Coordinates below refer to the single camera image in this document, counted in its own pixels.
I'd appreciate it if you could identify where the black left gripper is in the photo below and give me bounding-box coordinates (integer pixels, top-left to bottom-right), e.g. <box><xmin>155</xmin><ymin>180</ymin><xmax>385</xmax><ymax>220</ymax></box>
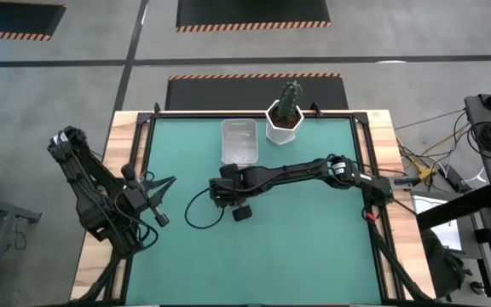
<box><xmin>119</xmin><ymin>163</ymin><xmax>177</xmax><ymax>229</ymax></box>

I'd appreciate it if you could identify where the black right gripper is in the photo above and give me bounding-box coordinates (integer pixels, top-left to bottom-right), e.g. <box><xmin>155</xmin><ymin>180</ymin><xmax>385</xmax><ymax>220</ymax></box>
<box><xmin>208</xmin><ymin>163</ymin><xmax>272</xmax><ymax>223</ymax></box>

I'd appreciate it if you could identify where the translucent white plastic basket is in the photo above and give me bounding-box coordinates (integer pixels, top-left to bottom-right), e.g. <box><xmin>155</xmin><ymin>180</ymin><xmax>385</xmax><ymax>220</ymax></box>
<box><xmin>221</xmin><ymin>118</ymin><xmax>259</xmax><ymax>166</ymax></box>

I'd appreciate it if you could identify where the white hexagonal plant pot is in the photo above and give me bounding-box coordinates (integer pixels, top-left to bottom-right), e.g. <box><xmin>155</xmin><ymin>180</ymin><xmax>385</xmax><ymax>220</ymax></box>
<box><xmin>264</xmin><ymin>99</ymin><xmax>305</xmax><ymax>147</ymax></box>

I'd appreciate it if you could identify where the black hazard-striped floor mat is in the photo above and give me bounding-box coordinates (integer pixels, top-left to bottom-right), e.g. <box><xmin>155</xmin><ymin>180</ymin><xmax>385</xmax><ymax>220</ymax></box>
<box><xmin>0</xmin><ymin>0</ymin><xmax>66</xmax><ymax>43</ymax></box>
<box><xmin>164</xmin><ymin>72</ymin><xmax>349</xmax><ymax>111</ymax></box>
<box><xmin>175</xmin><ymin>0</ymin><xmax>332</xmax><ymax>34</ymax></box>

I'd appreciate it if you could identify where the green cactus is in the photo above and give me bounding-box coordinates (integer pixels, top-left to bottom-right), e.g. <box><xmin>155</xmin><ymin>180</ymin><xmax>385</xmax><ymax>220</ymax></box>
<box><xmin>275</xmin><ymin>80</ymin><xmax>303</xmax><ymax>124</ymax></box>

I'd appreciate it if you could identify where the black bag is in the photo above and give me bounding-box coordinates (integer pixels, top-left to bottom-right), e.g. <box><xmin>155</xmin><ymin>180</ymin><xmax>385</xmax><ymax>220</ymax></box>
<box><xmin>419</xmin><ymin>228</ymin><xmax>472</xmax><ymax>299</ymax></box>

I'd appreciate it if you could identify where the grey equipment cart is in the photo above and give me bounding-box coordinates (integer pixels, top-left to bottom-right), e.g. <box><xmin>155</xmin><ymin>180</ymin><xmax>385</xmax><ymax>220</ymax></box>
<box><xmin>462</xmin><ymin>75</ymin><xmax>491</xmax><ymax>214</ymax></box>

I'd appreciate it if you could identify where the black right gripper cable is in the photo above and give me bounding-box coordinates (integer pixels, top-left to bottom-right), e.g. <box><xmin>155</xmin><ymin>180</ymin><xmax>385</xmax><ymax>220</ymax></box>
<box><xmin>183</xmin><ymin>187</ymin><xmax>226</xmax><ymax>230</ymax></box>

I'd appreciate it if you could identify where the black aluminium table frame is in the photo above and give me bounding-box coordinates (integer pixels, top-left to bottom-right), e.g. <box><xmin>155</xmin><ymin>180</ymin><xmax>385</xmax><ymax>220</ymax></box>
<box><xmin>69</xmin><ymin>101</ymin><xmax>436</xmax><ymax>307</ymax></box>

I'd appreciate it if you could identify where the yellow cable connector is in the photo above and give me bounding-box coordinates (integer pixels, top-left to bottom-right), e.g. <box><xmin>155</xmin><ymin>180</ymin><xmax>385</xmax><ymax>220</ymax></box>
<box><xmin>407</xmin><ymin>155</ymin><xmax>437</xmax><ymax>181</ymax></box>

